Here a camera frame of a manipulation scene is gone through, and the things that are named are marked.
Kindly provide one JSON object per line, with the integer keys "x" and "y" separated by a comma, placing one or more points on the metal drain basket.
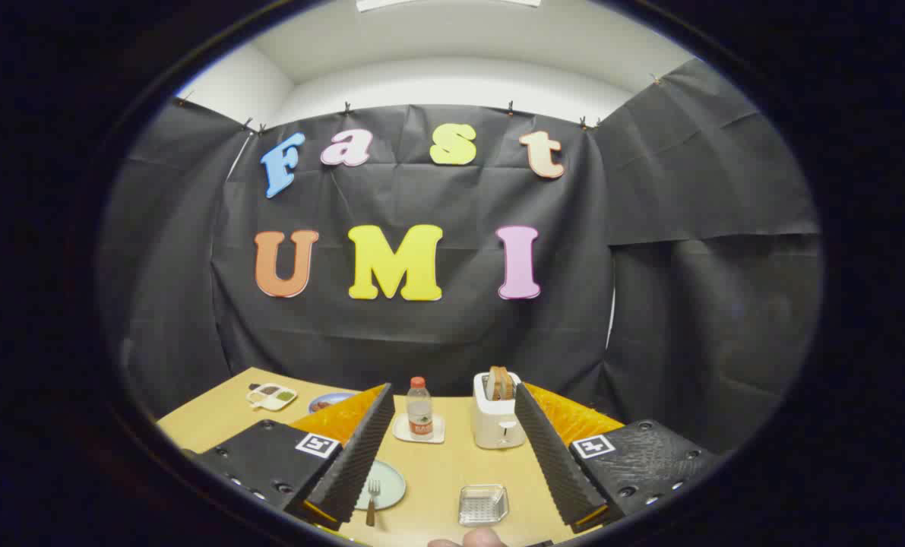
{"x": 482, "y": 505}

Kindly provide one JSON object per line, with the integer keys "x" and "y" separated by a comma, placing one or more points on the cream toaster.
{"x": 494, "y": 425}

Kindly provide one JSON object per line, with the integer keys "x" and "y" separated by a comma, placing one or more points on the white divided sauce dish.
{"x": 273, "y": 396}

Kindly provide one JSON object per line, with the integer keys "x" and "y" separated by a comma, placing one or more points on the clear bottle with red cap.
{"x": 419, "y": 414}

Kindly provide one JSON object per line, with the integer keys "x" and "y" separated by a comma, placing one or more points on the white square coaster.
{"x": 438, "y": 433}

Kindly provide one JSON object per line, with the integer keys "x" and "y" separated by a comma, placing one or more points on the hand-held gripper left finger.
{"x": 361, "y": 456}

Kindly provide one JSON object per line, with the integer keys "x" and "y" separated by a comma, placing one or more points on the blue plate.
{"x": 330, "y": 400}

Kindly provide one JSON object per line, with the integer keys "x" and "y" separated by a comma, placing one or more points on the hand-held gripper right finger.
{"x": 555, "y": 456}

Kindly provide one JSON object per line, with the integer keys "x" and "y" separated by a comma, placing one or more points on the toast bread slice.
{"x": 493, "y": 384}
{"x": 506, "y": 384}

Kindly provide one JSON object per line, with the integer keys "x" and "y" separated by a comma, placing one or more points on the ceiling light panel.
{"x": 444, "y": 4}

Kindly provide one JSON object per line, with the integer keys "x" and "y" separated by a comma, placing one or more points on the pale green plate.
{"x": 391, "y": 486}

